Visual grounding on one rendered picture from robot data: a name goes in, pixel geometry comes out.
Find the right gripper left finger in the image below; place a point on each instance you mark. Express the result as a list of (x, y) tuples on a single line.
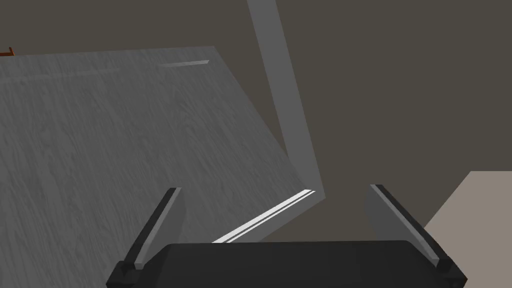
[(158, 224)]

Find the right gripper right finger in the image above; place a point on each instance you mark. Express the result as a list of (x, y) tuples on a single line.
[(394, 218)]

